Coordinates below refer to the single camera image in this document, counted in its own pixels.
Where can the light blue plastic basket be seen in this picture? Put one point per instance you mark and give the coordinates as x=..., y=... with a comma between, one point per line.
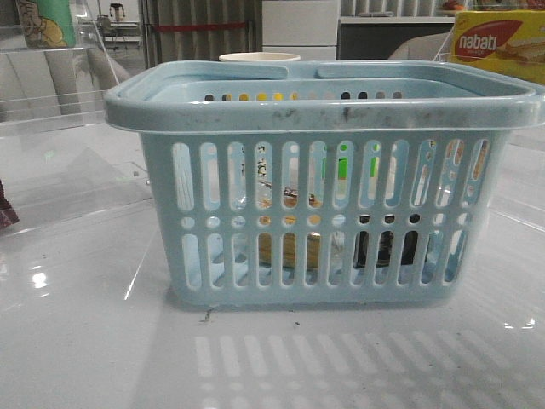
x=391, y=145

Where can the green and yellow snack package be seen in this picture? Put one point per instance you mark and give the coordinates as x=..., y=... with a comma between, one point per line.
x=47, y=24

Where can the dark red snack packet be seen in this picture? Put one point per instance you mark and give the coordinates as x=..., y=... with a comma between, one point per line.
x=8, y=215

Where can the clear acrylic display shelf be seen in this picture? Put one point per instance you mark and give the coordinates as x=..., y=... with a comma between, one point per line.
x=60, y=160

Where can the packaged bread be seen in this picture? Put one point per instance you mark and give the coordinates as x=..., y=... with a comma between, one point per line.
x=314, y=241

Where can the white paper cup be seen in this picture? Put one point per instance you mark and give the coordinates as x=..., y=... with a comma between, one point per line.
x=259, y=57

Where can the white cabinet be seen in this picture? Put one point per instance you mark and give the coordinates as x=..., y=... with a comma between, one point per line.
x=305, y=28

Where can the dark tissue pack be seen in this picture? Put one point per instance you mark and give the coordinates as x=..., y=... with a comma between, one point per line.
x=385, y=249

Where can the yellow nabati wafer box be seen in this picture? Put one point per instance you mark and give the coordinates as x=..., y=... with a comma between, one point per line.
x=506, y=42

